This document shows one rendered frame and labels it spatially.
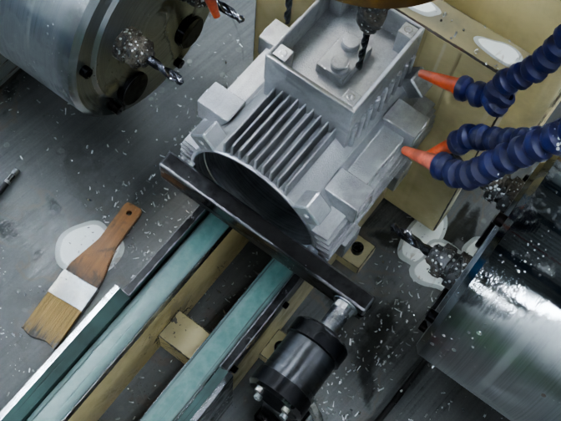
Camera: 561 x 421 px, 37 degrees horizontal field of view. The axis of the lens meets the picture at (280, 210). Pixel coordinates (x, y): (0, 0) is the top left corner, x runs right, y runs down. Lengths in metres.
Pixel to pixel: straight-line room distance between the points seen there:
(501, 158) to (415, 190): 0.46
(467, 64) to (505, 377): 0.29
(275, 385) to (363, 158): 0.24
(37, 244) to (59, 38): 0.33
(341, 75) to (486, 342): 0.28
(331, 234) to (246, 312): 0.16
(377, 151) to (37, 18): 0.36
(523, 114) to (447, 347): 0.37
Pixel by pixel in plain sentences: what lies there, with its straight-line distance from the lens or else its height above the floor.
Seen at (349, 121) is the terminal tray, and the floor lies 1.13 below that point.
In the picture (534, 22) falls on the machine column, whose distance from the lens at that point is 0.93.
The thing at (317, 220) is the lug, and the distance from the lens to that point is 0.77.
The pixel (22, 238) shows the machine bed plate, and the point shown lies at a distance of 1.10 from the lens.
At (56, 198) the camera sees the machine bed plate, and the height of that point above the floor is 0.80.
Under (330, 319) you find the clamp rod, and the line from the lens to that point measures 0.80.
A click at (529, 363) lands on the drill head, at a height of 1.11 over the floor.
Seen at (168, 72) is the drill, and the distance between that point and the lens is 0.87.
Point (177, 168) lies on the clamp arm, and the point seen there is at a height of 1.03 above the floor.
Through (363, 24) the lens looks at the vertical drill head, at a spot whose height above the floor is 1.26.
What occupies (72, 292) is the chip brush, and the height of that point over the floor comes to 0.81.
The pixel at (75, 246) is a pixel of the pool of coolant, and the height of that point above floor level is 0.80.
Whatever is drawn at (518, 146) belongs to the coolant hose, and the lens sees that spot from 0.58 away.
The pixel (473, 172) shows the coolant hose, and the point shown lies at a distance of 0.62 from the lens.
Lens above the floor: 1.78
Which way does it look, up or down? 65 degrees down
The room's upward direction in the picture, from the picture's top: 8 degrees clockwise
